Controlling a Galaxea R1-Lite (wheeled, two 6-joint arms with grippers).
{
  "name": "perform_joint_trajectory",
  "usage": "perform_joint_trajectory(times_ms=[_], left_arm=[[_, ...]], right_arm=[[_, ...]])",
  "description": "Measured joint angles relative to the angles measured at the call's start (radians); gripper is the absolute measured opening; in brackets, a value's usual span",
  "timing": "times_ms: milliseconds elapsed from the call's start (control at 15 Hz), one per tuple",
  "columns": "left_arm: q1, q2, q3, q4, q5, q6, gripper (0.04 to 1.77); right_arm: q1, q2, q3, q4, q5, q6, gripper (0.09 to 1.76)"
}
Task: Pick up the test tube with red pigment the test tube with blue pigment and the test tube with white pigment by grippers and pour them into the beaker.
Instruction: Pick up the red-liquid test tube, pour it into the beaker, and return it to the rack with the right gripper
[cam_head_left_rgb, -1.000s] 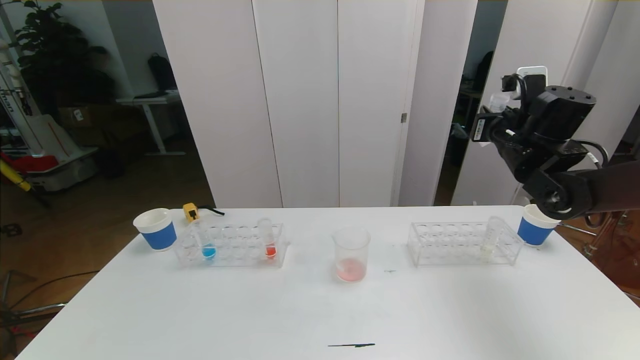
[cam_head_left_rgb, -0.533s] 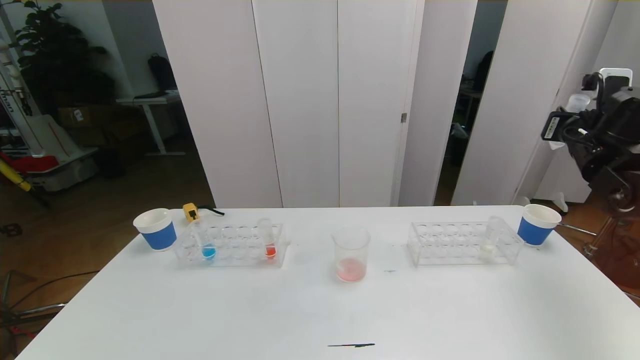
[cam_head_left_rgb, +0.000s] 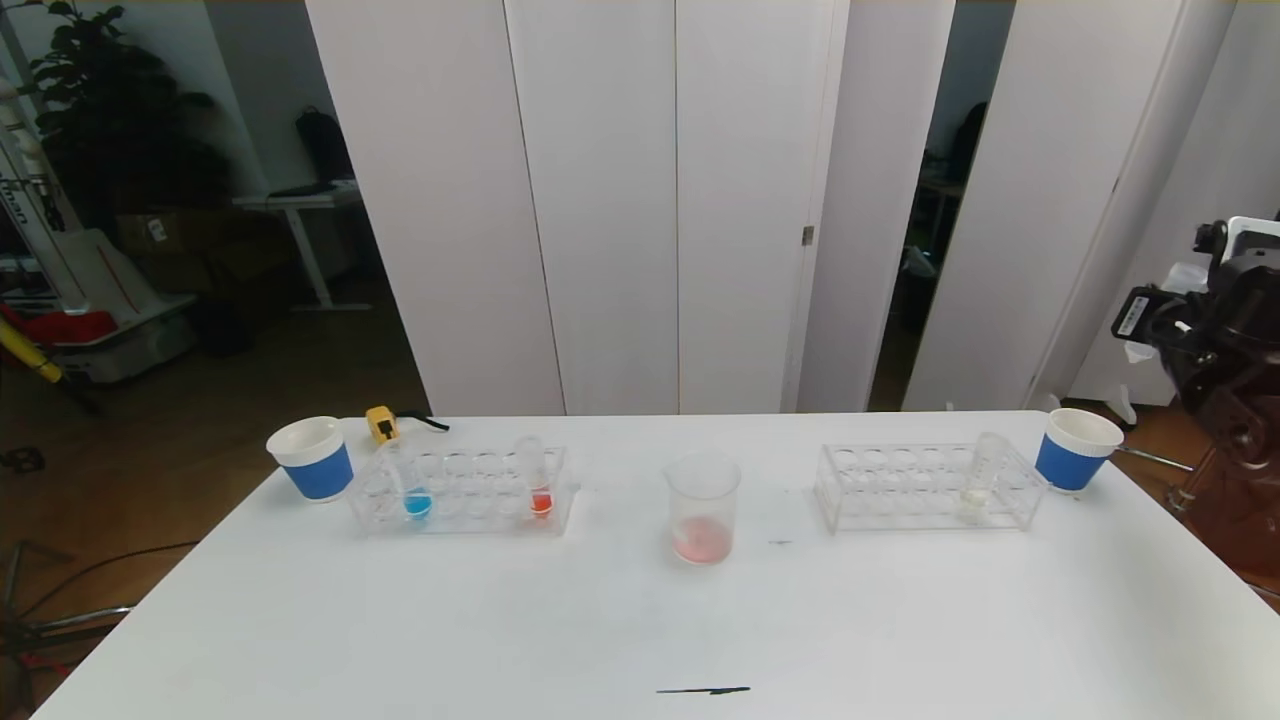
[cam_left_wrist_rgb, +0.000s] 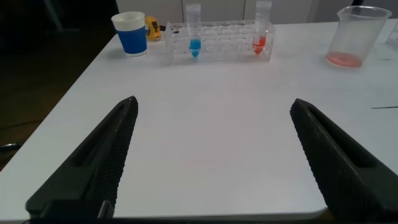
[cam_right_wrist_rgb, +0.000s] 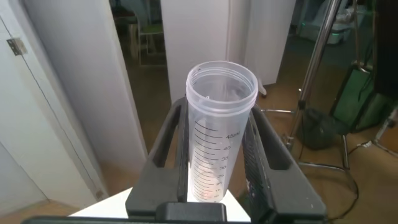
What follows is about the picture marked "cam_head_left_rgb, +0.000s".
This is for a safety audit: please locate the test tube with blue pigment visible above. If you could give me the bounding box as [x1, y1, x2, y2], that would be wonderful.
[392, 440, 436, 521]

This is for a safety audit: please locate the clear glass beaker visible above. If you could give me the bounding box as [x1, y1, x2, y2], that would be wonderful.
[662, 452, 743, 566]

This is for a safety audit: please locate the clear acrylic test tube rack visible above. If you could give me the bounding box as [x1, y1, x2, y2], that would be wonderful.
[815, 443, 1048, 533]
[350, 446, 581, 538]

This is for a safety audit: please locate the test tube with pale yellow pigment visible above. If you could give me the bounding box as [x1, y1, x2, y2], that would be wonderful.
[958, 432, 1007, 524]

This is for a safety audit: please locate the white folding screen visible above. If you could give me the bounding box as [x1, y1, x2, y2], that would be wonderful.
[306, 0, 956, 418]
[902, 0, 1280, 413]

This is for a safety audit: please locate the yellow tape measure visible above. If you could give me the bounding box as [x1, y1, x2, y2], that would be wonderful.
[366, 406, 452, 445]

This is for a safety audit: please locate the blue and white paper cup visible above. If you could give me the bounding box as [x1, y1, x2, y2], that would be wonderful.
[1034, 408, 1124, 493]
[266, 416, 355, 502]

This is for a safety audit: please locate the white standing desk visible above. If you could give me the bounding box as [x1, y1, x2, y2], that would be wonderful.
[233, 183, 373, 315]

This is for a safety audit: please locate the black backpack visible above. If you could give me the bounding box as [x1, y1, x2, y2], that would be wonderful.
[296, 108, 354, 185]

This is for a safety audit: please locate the cardboard box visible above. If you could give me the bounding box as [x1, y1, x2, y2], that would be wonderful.
[115, 210, 216, 261]

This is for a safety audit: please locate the white platform with board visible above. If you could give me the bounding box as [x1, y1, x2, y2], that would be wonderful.
[50, 230, 198, 384]

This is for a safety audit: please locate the dark green potted plant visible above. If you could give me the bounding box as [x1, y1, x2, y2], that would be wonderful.
[20, 0, 226, 236]

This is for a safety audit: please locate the red box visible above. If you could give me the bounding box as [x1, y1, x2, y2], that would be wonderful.
[20, 310, 119, 346]

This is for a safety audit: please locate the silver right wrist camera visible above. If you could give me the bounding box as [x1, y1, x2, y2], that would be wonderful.
[1195, 215, 1280, 263]

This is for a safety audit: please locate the black tripod with cables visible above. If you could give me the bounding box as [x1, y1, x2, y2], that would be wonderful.
[0, 543, 201, 701]

